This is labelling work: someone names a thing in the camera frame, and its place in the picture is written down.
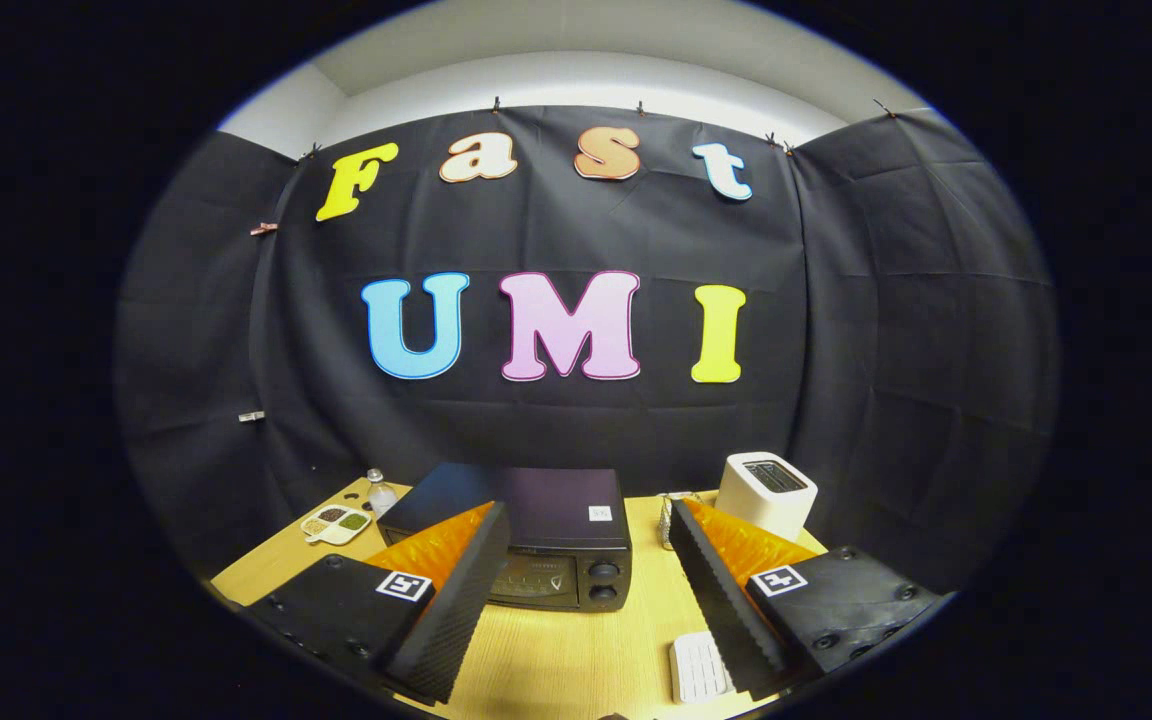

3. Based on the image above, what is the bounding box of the white pop-up toaster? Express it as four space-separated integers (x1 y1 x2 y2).
714 452 819 543

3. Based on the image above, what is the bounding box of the white divided spice dish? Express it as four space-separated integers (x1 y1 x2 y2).
299 504 372 546

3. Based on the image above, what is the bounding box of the small white ribbed dish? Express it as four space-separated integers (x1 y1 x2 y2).
669 630 735 705

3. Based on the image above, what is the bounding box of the clear plastic bottle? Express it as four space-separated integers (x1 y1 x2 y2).
366 468 399 519

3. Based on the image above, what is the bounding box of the black backdrop cloth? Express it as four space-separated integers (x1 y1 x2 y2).
116 103 1062 596

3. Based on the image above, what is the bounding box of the small metal wire rack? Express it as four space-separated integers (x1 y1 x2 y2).
656 490 702 551

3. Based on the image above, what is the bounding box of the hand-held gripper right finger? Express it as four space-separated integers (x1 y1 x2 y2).
669 497 942 701

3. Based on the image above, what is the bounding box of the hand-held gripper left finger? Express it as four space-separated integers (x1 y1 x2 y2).
248 500 514 706

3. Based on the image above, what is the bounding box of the black toaster oven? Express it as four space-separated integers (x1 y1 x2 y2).
377 462 634 613

